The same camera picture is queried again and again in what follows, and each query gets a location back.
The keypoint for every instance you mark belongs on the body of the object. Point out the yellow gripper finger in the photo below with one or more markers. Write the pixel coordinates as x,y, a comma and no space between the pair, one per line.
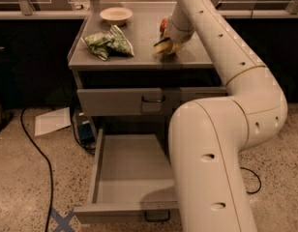
173,48
161,47

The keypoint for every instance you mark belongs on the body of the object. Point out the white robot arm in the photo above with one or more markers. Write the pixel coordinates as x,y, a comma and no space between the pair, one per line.
206,136

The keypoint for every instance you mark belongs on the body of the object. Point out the blue tape cross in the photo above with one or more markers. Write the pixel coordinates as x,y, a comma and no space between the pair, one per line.
63,223

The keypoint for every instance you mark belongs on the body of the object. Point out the white paper sheet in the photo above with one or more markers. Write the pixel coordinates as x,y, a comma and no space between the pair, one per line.
52,121

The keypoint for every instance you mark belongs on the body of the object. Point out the crushed orange soda can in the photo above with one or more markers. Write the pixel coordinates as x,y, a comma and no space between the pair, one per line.
163,26

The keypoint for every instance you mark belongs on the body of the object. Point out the grey drawer cabinet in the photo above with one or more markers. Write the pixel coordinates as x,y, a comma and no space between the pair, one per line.
190,67

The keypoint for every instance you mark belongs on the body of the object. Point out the open grey middle drawer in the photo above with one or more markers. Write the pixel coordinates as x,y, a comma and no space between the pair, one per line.
131,181

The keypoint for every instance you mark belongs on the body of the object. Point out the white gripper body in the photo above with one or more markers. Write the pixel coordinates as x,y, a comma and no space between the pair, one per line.
177,34

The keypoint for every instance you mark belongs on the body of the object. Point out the white bowl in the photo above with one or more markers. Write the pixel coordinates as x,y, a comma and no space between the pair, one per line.
116,15

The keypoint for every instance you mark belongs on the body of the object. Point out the green yellow sponge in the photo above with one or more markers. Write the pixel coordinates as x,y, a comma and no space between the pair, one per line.
163,40

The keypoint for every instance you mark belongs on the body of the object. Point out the green chip bag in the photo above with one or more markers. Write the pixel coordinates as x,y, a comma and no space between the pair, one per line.
103,44

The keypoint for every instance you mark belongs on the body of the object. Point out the blue box on floor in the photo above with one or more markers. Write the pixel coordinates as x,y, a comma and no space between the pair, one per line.
85,133

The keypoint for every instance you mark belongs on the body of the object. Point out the closed grey top drawer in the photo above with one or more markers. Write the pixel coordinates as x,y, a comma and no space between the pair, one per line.
141,101

